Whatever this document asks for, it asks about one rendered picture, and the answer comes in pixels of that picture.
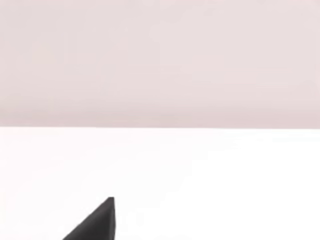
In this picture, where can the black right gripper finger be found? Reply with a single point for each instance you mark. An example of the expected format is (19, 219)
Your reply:
(100, 223)

